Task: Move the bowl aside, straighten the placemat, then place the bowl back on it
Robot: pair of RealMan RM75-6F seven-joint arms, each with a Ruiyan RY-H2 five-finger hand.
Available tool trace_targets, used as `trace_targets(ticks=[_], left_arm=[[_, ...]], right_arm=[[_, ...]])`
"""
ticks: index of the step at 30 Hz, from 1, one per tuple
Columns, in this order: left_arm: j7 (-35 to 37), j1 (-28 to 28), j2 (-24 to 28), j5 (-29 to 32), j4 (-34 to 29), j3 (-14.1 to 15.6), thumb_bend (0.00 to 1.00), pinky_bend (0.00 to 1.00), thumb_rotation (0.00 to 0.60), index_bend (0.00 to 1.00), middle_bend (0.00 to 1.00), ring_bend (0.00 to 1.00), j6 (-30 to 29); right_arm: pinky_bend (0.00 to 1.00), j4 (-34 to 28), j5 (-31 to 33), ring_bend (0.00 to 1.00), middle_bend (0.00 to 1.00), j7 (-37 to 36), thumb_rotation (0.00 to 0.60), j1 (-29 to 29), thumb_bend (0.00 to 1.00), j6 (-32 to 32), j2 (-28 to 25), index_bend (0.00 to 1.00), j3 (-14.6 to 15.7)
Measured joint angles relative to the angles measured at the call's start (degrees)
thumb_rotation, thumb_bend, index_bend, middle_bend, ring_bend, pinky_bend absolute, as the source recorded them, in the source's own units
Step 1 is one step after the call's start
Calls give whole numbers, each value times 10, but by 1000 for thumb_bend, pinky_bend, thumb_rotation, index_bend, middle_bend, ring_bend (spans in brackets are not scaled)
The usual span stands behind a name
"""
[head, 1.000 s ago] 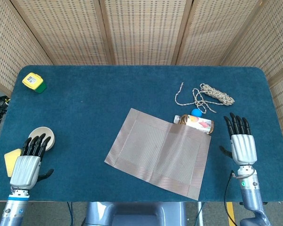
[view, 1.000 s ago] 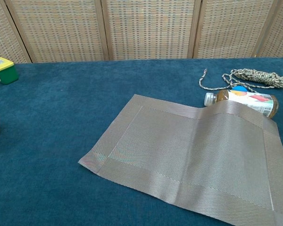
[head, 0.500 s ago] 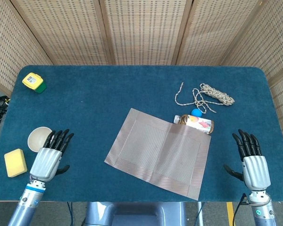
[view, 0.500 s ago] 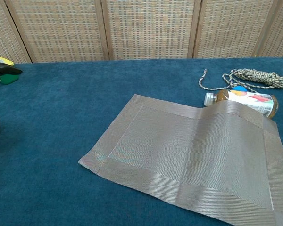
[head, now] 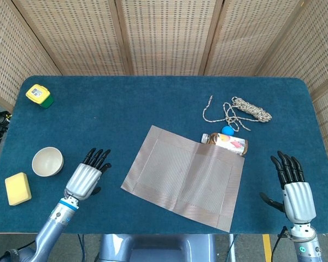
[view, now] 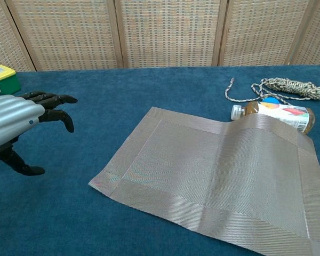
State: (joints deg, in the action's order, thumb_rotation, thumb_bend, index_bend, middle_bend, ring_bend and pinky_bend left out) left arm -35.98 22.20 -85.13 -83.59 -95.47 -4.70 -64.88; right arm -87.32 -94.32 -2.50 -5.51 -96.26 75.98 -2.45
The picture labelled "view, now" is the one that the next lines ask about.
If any woven wood-frame folding screen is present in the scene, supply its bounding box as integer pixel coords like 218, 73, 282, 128
0, 0, 320, 73

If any braided beige rope bundle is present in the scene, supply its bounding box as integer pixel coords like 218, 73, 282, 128
224, 77, 320, 107

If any juice bottle with printed label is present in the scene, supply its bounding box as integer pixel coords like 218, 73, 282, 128
230, 101, 316, 135

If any green container with yellow lid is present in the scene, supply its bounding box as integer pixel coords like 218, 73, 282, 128
0, 65, 22, 96

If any gray woven placemat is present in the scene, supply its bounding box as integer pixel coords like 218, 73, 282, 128
87, 106, 320, 256

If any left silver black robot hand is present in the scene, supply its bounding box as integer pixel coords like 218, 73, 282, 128
0, 91, 78, 177

